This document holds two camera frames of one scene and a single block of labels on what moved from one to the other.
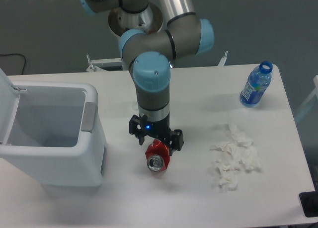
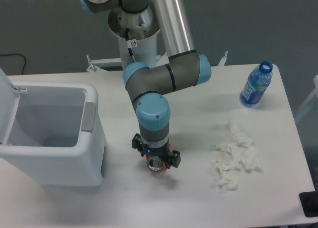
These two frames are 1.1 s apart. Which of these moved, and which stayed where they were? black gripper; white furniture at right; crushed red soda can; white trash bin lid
Moved: black gripper
Stayed: white trash bin lid; crushed red soda can; white furniture at right
